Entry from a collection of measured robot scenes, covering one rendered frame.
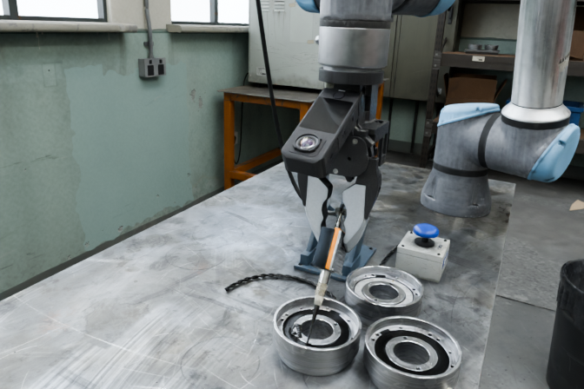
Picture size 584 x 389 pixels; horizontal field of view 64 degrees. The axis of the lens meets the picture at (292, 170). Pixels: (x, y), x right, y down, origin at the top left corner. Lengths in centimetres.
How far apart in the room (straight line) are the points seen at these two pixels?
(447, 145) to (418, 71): 335
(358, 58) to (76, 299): 50
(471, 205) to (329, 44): 64
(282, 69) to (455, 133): 200
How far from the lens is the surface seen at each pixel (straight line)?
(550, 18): 91
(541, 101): 94
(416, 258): 77
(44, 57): 213
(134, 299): 71
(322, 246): 54
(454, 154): 103
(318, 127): 47
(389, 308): 63
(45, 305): 74
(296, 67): 286
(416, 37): 436
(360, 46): 49
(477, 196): 106
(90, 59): 227
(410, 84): 439
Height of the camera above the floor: 118
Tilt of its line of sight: 17 degrees down
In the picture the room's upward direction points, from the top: 2 degrees clockwise
